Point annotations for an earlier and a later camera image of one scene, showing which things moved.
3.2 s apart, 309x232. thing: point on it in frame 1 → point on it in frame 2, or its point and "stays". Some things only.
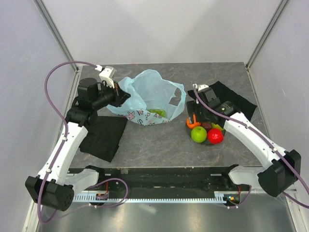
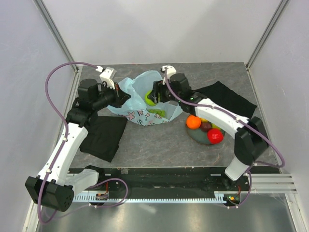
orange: (194, 124) stays
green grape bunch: (161, 113) stays
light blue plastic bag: (153, 100) stays
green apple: (198, 134) → (148, 101)
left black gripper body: (108, 95) stays
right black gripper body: (201, 116) → (165, 94)
